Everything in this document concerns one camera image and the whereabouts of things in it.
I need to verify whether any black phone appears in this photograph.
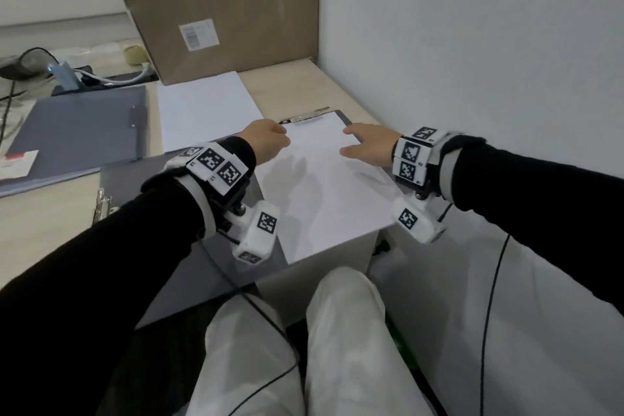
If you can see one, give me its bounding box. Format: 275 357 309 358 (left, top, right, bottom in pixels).
51 71 159 98

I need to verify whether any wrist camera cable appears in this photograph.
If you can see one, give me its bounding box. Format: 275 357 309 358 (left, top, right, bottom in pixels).
197 230 301 416
479 234 512 416

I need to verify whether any person's left forearm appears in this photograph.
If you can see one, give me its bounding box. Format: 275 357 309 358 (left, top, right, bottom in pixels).
0 136 258 416

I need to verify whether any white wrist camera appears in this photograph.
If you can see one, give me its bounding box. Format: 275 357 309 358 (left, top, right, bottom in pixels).
231 200 282 265
392 198 449 244

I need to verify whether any person's right leg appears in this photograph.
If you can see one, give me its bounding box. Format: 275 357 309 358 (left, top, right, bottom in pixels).
304 266 435 416

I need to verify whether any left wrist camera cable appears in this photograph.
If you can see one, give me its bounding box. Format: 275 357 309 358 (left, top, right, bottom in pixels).
197 230 301 416

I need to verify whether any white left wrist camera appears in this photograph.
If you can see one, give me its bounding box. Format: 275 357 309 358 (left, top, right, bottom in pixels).
231 200 282 265

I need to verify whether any thin white paper bundle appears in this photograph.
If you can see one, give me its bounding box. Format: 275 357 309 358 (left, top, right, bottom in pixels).
254 110 406 267

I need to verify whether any beige tape roll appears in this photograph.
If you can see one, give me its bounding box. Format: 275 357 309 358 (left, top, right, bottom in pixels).
122 44 148 66

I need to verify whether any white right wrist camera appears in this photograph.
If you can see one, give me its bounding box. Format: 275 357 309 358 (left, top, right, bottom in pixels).
392 198 449 244

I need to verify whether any large flat cardboard package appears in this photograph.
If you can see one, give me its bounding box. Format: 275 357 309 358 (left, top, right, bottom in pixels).
97 0 322 86

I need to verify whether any wrist marker band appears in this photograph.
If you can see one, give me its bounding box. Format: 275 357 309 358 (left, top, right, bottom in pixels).
391 126 452 187
163 142 247 197

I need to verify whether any dark grey folder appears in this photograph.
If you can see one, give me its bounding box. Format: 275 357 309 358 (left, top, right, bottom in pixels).
92 107 408 332

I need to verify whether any person's leg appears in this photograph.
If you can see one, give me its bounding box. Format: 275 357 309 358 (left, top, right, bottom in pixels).
187 296 306 416
304 266 435 416

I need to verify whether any person's right hand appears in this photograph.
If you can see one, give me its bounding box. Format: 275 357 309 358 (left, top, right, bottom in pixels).
339 122 402 169

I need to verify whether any person's right forearm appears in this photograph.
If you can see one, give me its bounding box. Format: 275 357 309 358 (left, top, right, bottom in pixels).
441 135 624 319

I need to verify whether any right wrist marker band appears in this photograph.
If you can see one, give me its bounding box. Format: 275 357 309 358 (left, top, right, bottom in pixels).
391 126 452 187

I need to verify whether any left wrist marker band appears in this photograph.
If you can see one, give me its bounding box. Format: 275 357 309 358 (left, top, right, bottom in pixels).
163 142 247 197

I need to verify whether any long black cable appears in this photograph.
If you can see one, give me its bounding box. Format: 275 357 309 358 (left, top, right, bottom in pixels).
0 46 57 105

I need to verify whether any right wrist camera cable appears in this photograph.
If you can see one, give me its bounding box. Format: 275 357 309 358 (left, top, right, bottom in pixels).
479 234 512 416

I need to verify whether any light grey folder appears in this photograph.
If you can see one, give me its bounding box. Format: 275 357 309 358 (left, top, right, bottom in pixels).
0 84 149 200

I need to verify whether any stack of white papers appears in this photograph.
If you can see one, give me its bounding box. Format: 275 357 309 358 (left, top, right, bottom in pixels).
155 71 265 154

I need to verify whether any person's left leg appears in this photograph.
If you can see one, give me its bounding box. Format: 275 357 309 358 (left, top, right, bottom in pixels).
187 296 306 416

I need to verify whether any person's left hand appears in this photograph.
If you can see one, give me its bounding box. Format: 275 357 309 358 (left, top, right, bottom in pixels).
237 118 293 169

